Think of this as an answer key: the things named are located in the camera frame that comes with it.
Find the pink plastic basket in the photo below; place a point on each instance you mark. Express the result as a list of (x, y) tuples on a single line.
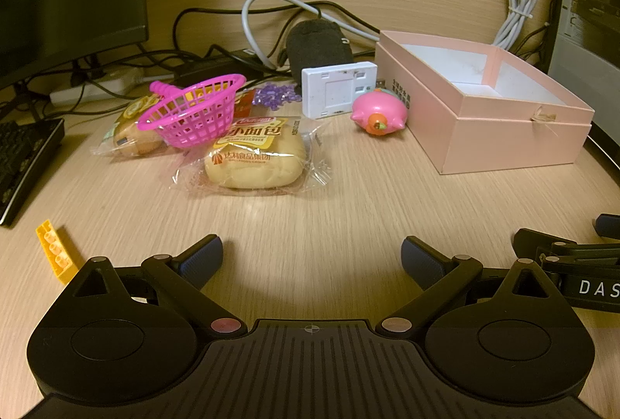
[(162, 88)]

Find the black power adapter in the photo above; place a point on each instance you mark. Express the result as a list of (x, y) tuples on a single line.
[(208, 65)]

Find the computer tower case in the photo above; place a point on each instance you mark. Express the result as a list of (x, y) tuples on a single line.
[(591, 36)]

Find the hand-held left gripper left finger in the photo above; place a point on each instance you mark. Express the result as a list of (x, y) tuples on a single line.
[(203, 256)]

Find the brown packaged bread buns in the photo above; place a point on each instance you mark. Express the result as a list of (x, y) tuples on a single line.
[(131, 138)]

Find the pale packaged bread bun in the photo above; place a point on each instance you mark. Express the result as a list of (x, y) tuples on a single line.
[(256, 157)]

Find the white power strip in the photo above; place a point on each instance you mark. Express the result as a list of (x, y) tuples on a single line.
[(97, 88)]

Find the black keyboard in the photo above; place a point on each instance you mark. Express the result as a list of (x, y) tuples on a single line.
[(19, 162)]

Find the white battery charger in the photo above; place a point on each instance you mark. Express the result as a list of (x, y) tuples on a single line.
[(334, 92)]

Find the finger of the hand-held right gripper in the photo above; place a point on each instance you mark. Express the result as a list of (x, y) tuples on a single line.
[(533, 238), (609, 225)]

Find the bag of purple beads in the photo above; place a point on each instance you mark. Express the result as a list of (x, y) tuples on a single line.
[(273, 95)]

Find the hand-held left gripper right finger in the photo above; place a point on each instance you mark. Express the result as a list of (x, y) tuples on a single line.
[(420, 256)]

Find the yellow building brick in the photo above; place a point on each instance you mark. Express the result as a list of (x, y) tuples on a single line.
[(53, 249)]

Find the pink pig toy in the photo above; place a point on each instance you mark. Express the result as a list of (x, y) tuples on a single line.
[(378, 106)]

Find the red snack packet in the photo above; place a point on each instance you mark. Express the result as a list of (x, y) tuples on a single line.
[(246, 106)]

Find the black plush toy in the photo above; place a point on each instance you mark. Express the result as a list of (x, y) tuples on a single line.
[(315, 46)]

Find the pink cardboard box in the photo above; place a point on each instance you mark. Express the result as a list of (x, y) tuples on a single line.
[(508, 143)]

